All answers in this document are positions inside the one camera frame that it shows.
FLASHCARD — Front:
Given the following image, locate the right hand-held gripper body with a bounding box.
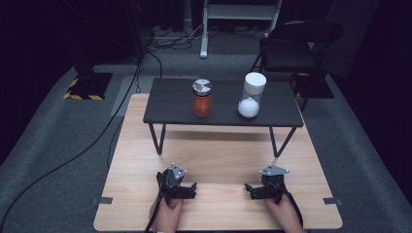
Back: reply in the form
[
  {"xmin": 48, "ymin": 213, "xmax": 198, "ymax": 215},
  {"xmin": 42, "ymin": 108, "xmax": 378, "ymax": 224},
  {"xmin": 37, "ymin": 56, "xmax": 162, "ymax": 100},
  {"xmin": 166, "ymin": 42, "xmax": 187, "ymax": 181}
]
[{"xmin": 258, "ymin": 163, "xmax": 291, "ymax": 205}]

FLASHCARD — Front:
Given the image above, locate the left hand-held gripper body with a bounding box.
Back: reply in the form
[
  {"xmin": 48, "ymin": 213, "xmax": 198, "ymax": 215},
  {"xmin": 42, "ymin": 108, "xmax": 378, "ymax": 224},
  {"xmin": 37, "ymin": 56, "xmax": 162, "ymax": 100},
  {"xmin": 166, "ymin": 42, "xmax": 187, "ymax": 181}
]
[{"xmin": 155, "ymin": 162, "xmax": 189, "ymax": 205}]

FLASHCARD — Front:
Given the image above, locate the clear jar with white lid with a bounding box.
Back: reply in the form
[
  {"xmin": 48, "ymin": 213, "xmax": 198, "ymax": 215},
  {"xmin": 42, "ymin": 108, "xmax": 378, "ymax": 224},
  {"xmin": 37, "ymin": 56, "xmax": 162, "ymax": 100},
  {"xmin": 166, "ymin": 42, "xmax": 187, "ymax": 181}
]
[{"xmin": 237, "ymin": 71, "xmax": 267, "ymax": 119}]

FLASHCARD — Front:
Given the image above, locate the black shelf with metal legs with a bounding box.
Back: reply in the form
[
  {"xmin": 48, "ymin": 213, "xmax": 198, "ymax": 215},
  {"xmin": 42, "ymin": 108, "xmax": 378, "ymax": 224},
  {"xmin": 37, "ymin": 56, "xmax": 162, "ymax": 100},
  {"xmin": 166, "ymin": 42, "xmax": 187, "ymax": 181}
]
[{"xmin": 142, "ymin": 77, "xmax": 305, "ymax": 158}]

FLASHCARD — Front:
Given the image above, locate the glass jar with orange powder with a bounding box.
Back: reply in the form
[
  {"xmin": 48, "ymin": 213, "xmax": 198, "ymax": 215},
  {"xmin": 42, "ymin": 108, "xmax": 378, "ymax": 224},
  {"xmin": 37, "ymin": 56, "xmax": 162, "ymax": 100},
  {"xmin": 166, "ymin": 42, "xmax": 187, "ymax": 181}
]
[{"xmin": 191, "ymin": 79, "xmax": 214, "ymax": 117}]

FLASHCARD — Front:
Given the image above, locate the person's left hand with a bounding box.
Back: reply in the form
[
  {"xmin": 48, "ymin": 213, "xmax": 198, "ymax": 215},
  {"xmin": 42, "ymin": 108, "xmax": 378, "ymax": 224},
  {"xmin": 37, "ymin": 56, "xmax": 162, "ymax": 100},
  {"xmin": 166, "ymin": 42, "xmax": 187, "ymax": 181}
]
[{"xmin": 149, "ymin": 197, "xmax": 185, "ymax": 233}]

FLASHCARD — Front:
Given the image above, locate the person's right hand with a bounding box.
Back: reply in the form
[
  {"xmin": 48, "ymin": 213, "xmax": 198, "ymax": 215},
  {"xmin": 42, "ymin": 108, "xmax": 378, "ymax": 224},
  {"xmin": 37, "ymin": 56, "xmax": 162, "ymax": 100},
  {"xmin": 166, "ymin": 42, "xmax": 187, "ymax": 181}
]
[{"xmin": 263, "ymin": 193, "xmax": 305, "ymax": 233}]

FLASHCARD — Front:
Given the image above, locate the black stand base, hazard tape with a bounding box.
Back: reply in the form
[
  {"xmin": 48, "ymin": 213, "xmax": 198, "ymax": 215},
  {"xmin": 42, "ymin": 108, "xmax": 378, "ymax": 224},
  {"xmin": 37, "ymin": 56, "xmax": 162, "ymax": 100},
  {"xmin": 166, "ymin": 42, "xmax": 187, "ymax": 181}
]
[
  {"xmin": 290, "ymin": 71, "xmax": 335, "ymax": 111},
  {"xmin": 62, "ymin": 61, "xmax": 114, "ymax": 101}
]

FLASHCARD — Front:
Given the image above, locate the black folding chair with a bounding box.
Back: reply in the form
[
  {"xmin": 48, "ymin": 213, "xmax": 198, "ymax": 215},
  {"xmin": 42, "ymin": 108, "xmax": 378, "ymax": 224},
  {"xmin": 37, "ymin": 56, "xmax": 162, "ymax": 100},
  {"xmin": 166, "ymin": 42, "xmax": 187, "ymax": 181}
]
[{"xmin": 247, "ymin": 19, "xmax": 344, "ymax": 82}]

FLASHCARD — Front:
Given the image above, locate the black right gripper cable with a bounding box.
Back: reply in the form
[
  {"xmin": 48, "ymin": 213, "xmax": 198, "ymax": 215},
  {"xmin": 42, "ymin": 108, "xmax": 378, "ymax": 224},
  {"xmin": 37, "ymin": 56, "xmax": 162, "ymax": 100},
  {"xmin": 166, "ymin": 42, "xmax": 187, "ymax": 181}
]
[{"xmin": 267, "ymin": 180, "xmax": 304, "ymax": 227}]

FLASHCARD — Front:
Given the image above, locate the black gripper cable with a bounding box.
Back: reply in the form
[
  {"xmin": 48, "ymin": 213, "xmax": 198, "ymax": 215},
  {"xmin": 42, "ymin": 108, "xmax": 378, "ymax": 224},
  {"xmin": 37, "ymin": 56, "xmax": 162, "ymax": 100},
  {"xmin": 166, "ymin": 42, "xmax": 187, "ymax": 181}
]
[
  {"xmin": 144, "ymin": 181, "xmax": 164, "ymax": 233},
  {"xmin": 267, "ymin": 180, "xmax": 304, "ymax": 227}
]

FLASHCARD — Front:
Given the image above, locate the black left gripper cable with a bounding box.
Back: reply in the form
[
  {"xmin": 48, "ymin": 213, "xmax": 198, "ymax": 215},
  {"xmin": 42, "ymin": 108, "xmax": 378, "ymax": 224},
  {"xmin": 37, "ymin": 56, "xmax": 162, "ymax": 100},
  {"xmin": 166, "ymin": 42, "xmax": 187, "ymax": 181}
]
[{"xmin": 144, "ymin": 181, "xmax": 164, "ymax": 233}]

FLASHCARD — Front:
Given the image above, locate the thin black floor cable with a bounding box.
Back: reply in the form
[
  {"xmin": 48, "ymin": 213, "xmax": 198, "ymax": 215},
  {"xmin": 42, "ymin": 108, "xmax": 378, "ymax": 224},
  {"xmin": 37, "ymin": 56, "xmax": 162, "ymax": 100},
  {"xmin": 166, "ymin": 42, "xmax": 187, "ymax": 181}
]
[{"xmin": 106, "ymin": 116, "xmax": 125, "ymax": 169}]

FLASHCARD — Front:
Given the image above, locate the long black floor cable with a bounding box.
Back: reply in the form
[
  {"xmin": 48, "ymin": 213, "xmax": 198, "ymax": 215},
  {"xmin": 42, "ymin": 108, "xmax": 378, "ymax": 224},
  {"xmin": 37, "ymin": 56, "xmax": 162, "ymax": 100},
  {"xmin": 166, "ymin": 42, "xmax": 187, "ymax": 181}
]
[{"xmin": 0, "ymin": 57, "xmax": 144, "ymax": 229}]

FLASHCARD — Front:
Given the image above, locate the bundle of floor cables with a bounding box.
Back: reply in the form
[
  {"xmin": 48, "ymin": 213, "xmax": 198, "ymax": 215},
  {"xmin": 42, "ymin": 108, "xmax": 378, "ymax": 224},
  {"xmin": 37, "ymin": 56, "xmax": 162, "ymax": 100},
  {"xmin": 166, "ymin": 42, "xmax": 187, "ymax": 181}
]
[{"xmin": 147, "ymin": 23, "xmax": 208, "ymax": 51}]

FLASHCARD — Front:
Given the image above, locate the black stand post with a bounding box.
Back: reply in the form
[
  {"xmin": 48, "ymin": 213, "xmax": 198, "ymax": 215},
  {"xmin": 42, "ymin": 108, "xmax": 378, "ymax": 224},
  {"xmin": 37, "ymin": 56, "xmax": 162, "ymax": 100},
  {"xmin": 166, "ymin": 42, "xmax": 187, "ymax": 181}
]
[{"xmin": 124, "ymin": 0, "xmax": 151, "ymax": 63}]

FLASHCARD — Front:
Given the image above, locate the white desk frame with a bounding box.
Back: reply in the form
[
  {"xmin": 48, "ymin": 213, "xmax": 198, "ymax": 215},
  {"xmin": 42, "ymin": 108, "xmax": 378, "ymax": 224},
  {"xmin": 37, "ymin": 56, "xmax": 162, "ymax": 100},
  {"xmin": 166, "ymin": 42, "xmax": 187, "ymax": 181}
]
[{"xmin": 199, "ymin": 0, "xmax": 283, "ymax": 59}]

